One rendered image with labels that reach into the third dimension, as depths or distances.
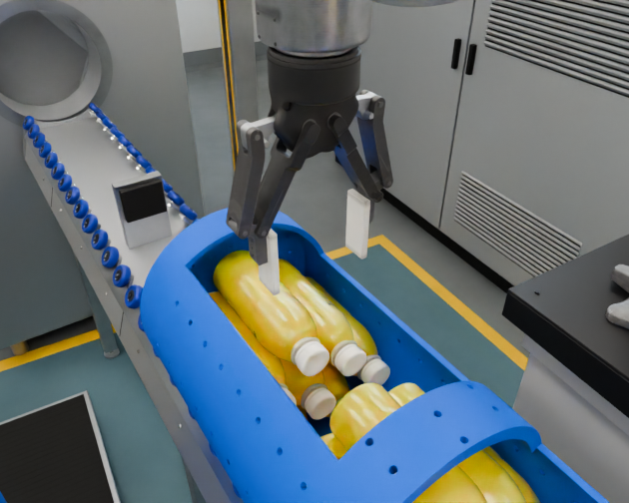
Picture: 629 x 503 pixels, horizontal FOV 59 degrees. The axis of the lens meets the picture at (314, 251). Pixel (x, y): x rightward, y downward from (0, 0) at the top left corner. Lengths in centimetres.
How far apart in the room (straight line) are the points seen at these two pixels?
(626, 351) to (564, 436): 22
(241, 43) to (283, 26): 95
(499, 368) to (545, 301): 139
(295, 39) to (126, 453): 180
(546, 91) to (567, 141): 19
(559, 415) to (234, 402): 61
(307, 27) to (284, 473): 39
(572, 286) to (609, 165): 115
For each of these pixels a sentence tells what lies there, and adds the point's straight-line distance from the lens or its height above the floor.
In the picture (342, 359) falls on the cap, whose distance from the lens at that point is 71.
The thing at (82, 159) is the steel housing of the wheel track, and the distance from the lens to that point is 174.
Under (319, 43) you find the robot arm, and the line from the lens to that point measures 43.
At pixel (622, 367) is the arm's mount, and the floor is 106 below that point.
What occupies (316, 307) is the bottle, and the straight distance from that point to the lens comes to 74.
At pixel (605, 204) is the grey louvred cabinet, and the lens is 217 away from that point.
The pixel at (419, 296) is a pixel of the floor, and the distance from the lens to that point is 258.
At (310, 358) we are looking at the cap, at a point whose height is 117.
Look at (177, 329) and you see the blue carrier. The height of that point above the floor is 116.
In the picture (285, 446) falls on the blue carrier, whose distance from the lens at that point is 56.
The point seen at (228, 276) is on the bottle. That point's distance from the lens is 75.
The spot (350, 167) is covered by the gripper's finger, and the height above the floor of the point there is 140.
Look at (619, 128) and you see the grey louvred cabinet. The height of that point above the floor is 91.
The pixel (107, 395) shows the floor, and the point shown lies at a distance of 227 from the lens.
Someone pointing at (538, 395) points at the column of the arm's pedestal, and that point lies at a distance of 107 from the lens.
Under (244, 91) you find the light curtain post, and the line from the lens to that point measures 141.
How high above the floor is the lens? 165
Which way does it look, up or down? 36 degrees down
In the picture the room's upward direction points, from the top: straight up
